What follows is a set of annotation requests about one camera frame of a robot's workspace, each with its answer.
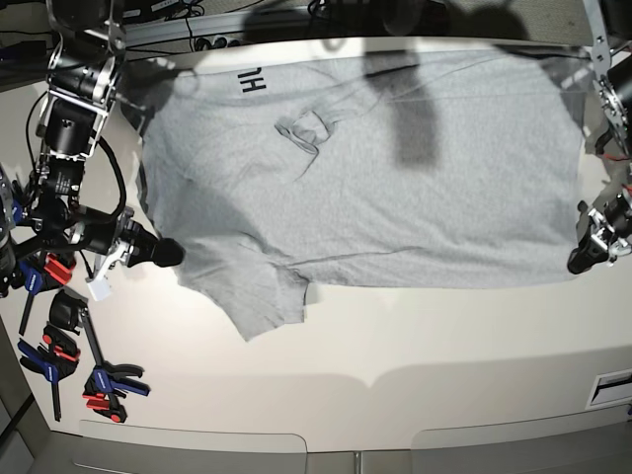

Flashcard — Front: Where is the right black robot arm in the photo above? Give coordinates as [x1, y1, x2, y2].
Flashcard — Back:
[1, 1, 185, 295]

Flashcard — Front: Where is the grey T-shirt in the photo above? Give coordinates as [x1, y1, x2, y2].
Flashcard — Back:
[129, 47, 590, 339]

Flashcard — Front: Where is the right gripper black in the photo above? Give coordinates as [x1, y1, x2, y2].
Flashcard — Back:
[78, 211, 185, 270]

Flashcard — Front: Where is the top blue red bar clamp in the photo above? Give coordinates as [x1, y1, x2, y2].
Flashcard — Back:
[1, 183, 26, 231]

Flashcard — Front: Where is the long bar clamp black pad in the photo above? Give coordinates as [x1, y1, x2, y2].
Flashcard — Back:
[49, 289, 151, 424]

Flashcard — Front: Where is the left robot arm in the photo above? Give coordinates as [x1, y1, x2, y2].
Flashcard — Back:
[567, 1, 631, 275]

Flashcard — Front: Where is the white label plate on table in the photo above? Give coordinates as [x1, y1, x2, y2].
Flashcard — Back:
[586, 369, 632, 410]

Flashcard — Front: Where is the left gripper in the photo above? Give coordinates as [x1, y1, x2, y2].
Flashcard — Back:
[566, 191, 632, 276]

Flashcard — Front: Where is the aluminium frame rail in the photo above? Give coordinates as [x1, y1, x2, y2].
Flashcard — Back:
[126, 11, 248, 47]

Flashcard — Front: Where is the blue red bar clamp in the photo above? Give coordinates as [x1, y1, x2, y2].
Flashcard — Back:
[17, 323, 81, 422]
[11, 253, 76, 336]
[1, 183, 26, 231]

